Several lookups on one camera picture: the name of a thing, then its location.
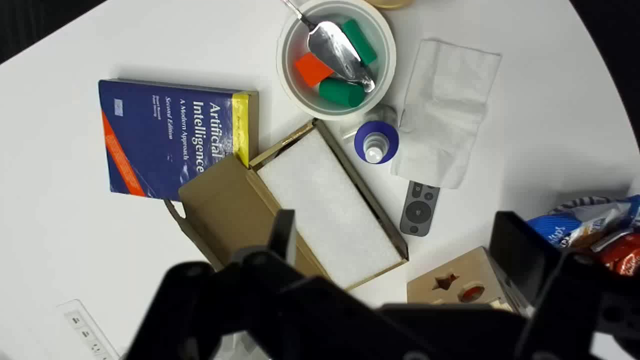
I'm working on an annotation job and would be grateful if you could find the red snack bag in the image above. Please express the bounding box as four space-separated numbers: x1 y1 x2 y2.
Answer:
591 227 640 280

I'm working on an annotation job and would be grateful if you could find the orange block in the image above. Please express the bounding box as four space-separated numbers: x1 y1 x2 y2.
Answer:
293 51 336 91

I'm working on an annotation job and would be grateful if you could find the wooden shape sorter cube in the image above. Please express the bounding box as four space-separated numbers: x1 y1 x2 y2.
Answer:
407 243 531 313

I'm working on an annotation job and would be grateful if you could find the grey remote control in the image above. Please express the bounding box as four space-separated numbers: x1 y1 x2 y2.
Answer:
398 179 443 238

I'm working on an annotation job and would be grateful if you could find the blue artificial intelligence book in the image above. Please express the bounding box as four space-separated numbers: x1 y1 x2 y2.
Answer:
97 77 260 201

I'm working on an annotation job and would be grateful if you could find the white ruler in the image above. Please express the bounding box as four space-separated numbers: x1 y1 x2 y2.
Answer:
60 296 125 360

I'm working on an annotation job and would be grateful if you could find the white bowl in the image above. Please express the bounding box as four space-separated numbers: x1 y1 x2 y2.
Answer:
276 0 400 122

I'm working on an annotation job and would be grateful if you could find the clear plastic bag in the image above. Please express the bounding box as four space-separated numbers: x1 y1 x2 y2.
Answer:
393 35 505 192

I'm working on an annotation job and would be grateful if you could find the metal spoon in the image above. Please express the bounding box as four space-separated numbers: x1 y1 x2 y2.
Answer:
282 0 380 94

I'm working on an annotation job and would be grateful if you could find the white foam insert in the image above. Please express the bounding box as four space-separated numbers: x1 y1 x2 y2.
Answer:
256 127 405 290

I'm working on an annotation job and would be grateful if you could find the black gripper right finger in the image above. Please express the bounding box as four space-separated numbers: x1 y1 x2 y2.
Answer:
488 209 640 360

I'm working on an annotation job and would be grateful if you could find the brown cardboard box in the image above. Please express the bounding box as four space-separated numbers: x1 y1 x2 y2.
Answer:
163 117 411 292

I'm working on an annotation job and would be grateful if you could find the small bottle blue cap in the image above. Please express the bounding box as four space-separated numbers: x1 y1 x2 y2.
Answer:
353 117 402 166

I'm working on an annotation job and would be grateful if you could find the green block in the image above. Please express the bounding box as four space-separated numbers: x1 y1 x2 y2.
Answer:
341 16 380 68
316 76 369 110

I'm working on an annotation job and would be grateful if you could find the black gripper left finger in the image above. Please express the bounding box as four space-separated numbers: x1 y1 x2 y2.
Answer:
125 208 376 360

